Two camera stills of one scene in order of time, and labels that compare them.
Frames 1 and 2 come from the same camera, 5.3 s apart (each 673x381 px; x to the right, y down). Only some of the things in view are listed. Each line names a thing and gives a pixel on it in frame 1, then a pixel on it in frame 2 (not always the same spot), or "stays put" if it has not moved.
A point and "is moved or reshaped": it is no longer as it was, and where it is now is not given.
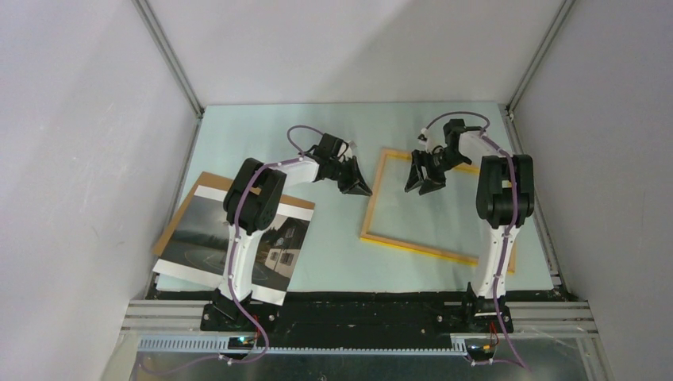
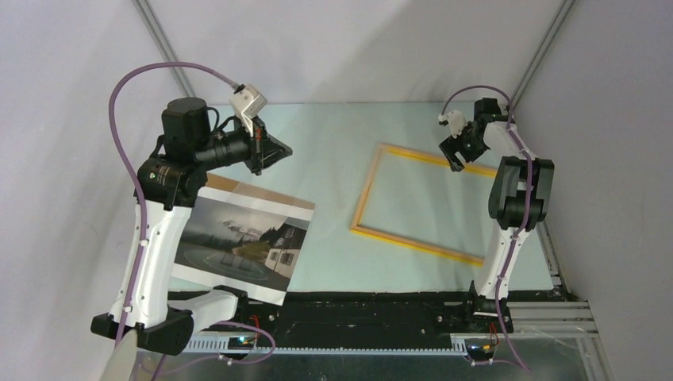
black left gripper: (359, 186) → (264, 151)
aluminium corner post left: (172, 62) stays put
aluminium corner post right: (537, 58) stays put
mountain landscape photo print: (198, 248) stays put
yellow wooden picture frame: (410, 246) is moved or reshaped
